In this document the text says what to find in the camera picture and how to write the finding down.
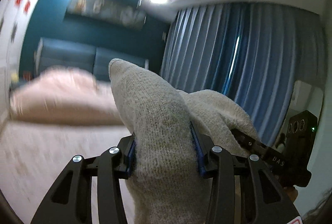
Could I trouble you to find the cream knitted sweater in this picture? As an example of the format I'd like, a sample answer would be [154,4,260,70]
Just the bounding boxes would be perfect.
[109,59,258,223]

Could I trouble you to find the beige folded duvet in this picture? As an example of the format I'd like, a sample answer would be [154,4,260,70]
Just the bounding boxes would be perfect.
[10,66,122,126]

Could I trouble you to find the framed wall picture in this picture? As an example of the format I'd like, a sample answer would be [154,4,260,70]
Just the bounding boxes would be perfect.
[66,0,146,30]

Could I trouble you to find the teal padded headboard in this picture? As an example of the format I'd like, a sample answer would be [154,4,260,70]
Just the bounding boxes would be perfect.
[34,38,149,82]

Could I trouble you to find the pink butterfly bed blanket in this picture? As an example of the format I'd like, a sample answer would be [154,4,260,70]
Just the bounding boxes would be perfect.
[1,121,129,223]

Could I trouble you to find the white panelled wardrobe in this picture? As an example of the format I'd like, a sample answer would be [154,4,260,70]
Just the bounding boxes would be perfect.
[1,0,38,125]

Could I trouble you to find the blue striped curtain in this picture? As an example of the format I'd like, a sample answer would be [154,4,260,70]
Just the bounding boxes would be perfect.
[160,3,327,145]

